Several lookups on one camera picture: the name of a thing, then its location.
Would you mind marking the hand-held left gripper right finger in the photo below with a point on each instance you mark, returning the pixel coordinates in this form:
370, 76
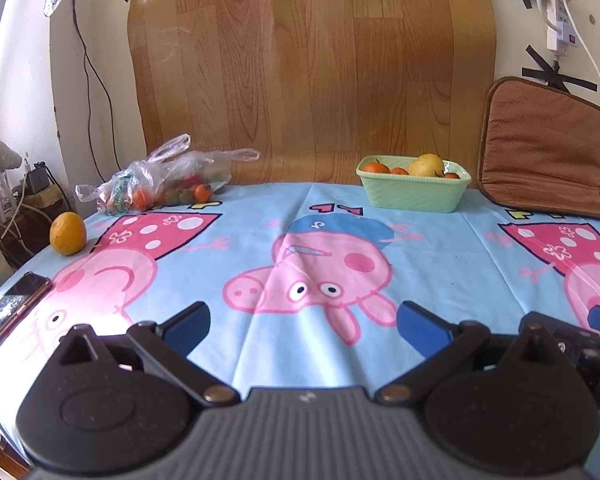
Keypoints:
420, 327

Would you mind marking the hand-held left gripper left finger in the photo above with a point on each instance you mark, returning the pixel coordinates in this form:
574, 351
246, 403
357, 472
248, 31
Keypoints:
187, 325

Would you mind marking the light green plastic basket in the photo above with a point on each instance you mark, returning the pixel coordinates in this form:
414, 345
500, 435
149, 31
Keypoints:
410, 195

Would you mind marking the large yellow citrus fruit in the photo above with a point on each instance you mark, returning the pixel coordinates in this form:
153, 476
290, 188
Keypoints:
426, 165

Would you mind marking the orange tangerine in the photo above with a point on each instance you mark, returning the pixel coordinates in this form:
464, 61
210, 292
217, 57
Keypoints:
377, 167

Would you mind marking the cartoon pig printed blanket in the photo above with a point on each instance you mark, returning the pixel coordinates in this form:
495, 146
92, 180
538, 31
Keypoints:
230, 240

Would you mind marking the small yellow lemon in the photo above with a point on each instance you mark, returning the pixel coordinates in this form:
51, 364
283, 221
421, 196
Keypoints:
67, 234

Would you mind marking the clear plastic bag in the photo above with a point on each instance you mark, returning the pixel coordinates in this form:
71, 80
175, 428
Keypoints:
180, 170

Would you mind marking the black smartphone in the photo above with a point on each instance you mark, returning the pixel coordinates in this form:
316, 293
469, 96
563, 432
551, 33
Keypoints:
15, 305

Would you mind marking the brown seat cushion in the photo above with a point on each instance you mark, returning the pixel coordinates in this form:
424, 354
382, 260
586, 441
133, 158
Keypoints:
545, 145

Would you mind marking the black charger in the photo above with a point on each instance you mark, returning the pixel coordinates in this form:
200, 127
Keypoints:
37, 177

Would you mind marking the wood pattern vinyl sheet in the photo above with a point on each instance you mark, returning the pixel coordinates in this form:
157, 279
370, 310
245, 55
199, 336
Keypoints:
310, 70

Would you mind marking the white power strip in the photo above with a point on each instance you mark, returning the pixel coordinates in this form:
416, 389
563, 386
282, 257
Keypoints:
562, 20

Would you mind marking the round white wall disc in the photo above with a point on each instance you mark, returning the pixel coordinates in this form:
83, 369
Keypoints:
53, 2

